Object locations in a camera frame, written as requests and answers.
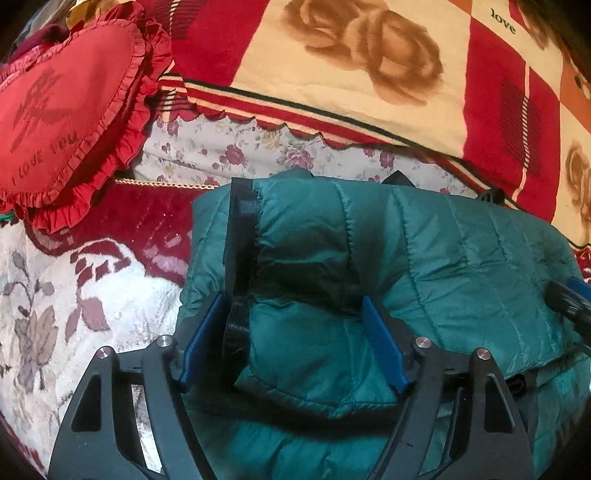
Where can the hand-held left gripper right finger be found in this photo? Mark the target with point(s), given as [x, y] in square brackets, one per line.
[383, 346]

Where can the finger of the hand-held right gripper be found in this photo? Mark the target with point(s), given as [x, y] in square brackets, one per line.
[570, 300]

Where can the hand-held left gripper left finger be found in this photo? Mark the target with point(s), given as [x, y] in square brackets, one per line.
[203, 344]

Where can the green puffer jacket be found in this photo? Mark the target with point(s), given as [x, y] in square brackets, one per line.
[415, 258]

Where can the red white plush floral blanket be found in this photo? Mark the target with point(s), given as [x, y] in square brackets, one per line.
[69, 295]

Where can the grey floral bed sheet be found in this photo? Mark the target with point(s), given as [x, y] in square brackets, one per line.
[240, 152]

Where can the red heart frilled pillow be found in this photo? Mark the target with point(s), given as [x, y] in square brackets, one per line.
[60, 120]

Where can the rose print checkered blanket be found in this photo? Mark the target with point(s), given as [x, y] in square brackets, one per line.
[360, 69]

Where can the dark red cloth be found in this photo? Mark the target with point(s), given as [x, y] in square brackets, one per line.
[41, 39]

